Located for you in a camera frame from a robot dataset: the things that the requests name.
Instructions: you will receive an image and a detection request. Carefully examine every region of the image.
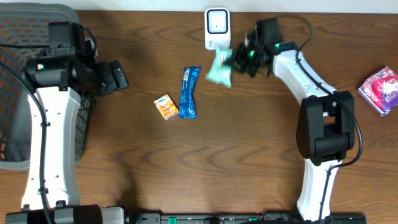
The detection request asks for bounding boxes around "mint green snack packet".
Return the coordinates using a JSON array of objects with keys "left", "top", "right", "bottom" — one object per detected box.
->
[{"left": 206, "top": 49, "right": 233, "bottom": 88}]

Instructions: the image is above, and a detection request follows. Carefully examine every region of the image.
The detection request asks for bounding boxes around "small orange box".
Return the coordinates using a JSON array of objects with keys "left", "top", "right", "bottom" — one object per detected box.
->
[{"left": 154, "top": 94, "right": 179, "bottom": 120}]

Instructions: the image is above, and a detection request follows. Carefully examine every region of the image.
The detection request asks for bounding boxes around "blue cookie pack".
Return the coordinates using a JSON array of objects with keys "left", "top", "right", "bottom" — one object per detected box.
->
[{"left": 178, "top": 66, "right": 201, "bottom": 119}]

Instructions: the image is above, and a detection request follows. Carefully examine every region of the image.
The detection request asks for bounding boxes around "purple snack package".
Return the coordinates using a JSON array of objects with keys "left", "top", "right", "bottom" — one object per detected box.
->
[{"left": 358, "top": 67, "right": 397, "bottom": 116}]

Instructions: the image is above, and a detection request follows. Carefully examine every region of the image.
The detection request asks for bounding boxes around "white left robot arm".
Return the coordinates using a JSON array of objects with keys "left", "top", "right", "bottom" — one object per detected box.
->
[{"left": 6, "top": 22, "right": 133, "bottom": 223}]

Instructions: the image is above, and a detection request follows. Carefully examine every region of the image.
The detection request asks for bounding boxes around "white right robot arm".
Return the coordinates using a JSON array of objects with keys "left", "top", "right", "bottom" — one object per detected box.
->
[{"left": 227, "top": 18, "right": 361, "bottom": 223}]

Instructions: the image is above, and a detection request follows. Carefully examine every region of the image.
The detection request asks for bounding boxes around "grey mesh basket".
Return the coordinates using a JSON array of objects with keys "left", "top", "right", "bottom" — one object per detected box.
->
[{"left": 1, "top": 2, "right": 80, "bottom": 170}]

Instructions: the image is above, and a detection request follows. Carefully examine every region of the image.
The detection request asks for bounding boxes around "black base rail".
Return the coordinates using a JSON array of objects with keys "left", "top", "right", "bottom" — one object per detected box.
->
[{"left": 125, "top": 212, "right": 367, "bottom": 224}]

